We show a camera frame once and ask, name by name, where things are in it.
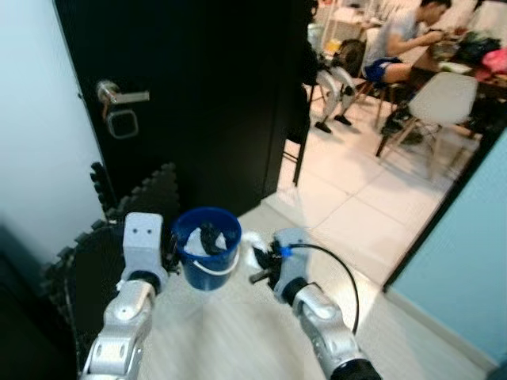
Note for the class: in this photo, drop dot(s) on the blue plastic bucket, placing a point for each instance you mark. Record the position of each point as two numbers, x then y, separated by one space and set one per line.
206 275

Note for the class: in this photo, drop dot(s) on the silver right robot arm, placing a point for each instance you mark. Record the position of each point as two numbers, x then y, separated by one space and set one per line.
325 324

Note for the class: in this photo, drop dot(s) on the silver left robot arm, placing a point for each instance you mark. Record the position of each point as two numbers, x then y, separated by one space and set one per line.
119 332

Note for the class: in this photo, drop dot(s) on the pale crumpled cloth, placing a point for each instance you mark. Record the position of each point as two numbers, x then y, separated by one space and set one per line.
192 241

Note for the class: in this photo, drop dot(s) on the black foam puzzle mat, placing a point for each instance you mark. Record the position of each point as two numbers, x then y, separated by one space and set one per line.
95 261

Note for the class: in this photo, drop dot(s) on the silver rimmed door lock plate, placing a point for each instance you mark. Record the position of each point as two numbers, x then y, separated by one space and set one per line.
123 124

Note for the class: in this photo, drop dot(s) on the black metal chair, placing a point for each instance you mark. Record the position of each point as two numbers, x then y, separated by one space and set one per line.
301 103

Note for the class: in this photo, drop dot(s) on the black round fan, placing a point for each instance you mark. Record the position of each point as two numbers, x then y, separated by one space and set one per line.
351 57

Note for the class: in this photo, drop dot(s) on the white shell chair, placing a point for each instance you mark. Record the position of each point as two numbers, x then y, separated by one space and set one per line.
444 99

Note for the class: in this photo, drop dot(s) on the pink cloth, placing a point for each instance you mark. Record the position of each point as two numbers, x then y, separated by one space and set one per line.
493 63

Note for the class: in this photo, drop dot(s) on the seated person in grey shirt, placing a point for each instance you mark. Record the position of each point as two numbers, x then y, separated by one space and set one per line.
400 32

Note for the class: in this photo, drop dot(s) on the black bag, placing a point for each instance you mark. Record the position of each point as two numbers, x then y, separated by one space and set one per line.
475 47

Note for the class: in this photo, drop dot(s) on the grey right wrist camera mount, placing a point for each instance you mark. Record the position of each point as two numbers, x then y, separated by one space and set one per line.
293 261

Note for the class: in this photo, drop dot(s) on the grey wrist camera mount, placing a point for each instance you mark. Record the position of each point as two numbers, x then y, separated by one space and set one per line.
293 261
142 241

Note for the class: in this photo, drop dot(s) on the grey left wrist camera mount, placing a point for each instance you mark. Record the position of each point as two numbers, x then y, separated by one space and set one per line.
142 241

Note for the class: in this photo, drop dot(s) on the black door frame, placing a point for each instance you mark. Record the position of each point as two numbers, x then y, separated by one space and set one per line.
444 207

